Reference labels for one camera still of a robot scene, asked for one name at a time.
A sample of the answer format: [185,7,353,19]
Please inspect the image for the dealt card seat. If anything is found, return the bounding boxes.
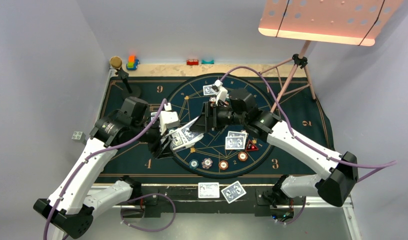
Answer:
[202,84,218,96]
[227,131,248,139]
[149,112,157,122]

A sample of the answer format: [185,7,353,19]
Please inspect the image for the pink blue poker chip stack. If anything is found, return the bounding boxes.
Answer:
[201,158,213,170]

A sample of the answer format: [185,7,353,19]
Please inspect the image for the purple cable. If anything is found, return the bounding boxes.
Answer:
[42,97,177,240]
[219,65,398,226]

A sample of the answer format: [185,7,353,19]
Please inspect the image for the red toy block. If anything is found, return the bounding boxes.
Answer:
[186,58,200,66]

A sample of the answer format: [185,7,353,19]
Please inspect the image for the teal toy block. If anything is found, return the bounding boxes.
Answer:
[201,58,215,65]

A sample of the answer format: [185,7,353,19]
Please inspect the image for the grey lego brick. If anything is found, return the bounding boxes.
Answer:
[71,131,87,145]

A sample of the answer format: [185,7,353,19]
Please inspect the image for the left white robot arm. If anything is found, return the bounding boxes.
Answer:
[33,97,179,240]

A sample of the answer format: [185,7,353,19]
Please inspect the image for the orange poker chip stack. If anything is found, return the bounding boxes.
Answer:
[218,160,229,171]

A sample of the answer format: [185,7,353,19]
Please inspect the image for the red dealer button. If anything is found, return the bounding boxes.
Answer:
[245,140,259,152]

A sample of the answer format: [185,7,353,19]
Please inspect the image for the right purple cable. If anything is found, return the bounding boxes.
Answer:
[219,65,398,226]

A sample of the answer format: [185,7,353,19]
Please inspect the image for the pink chips seat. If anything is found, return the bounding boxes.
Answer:
[209,96,217,104]

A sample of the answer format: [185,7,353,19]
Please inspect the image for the black aluminium mounting rail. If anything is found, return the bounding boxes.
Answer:
[119,185,299,219]

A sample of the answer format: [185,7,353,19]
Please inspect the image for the pink music stand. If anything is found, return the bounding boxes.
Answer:
[258,0,403,101]

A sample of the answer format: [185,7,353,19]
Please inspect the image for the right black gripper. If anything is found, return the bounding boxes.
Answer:
[189,101,247,133]

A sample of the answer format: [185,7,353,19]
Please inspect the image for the orange chips seat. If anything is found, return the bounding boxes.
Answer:
[237,151,248,162]

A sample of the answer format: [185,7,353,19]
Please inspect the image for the blue playing card deck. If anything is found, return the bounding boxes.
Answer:
[168,117,204,153]

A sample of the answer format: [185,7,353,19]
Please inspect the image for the dark green rectangular poker mat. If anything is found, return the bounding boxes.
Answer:
[97,73,341,185]

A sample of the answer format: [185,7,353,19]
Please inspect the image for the teal poker chip stack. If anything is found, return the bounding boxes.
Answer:
[189,159,200,170]

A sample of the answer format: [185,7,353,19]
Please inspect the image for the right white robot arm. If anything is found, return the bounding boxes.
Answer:
[190,80,359,207]

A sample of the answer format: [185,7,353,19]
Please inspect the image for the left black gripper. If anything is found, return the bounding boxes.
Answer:
[130,118,176,158]

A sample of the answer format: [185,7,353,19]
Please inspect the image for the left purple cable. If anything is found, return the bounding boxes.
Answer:
[42,97,177,240]

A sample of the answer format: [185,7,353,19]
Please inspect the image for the dealt card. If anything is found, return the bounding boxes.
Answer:
[221,180,247,204]
[197,182,220,199]

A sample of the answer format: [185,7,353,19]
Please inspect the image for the round blue poker mat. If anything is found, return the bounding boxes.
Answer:
[156,73,275,179]

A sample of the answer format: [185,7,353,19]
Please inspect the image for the orange green blue toy blocks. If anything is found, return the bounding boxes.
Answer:
[126,55,140,71]

